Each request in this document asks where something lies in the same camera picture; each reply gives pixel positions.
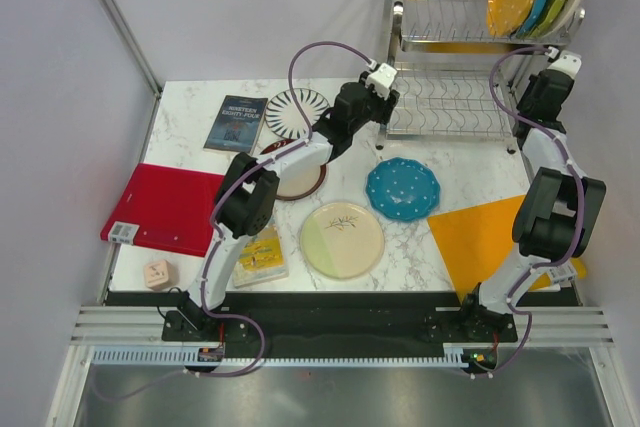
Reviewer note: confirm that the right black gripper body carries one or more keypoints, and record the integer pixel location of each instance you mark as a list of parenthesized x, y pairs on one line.
[(526, 101)]

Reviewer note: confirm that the dark blue paperback book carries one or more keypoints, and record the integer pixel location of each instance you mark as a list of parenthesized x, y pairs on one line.
[(237, 124)]

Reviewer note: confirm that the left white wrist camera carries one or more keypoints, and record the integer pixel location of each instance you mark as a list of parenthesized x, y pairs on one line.
[(381, 77)]

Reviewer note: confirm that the small pink box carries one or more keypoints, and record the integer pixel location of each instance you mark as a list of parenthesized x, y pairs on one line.
[(159, 275)]

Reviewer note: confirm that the stainless steel dish rack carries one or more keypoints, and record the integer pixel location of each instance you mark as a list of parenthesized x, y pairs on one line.
[(443, 53)]

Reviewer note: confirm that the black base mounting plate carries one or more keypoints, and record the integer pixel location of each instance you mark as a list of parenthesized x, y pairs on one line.
[(344, 323)]

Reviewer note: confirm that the grey slotted cable duct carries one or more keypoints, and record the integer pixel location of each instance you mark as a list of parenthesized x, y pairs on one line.
[(197, 356)]

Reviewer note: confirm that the cream and green floral plate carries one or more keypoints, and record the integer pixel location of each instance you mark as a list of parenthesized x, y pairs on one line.
[(342, 240)]

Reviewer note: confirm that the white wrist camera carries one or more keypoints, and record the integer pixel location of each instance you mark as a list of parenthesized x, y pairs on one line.
[(564, 61), (381, 77)]

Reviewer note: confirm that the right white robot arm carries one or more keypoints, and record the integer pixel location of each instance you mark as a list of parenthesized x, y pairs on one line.
[(556, 218)]

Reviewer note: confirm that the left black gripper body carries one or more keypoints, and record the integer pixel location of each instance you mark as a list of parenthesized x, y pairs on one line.
[(377, 109)]

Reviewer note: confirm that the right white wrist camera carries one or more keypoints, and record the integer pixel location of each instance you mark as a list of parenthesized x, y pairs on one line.
[(564, 61)]

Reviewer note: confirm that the yellow illustrated paperback book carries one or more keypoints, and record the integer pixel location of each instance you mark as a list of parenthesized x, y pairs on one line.
[(261, 260)]

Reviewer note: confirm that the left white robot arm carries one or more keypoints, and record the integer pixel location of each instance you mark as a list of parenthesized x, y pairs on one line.
[(246, 198)]

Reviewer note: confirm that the orange cutting board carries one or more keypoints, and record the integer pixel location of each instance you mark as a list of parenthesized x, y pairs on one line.
[(475, 241)]

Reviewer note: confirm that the cream plate with red rim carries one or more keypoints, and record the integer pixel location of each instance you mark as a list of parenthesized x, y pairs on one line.
[(303, 185)]

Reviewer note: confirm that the red folder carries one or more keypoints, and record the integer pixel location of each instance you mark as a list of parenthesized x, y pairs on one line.
[(165, 209)]

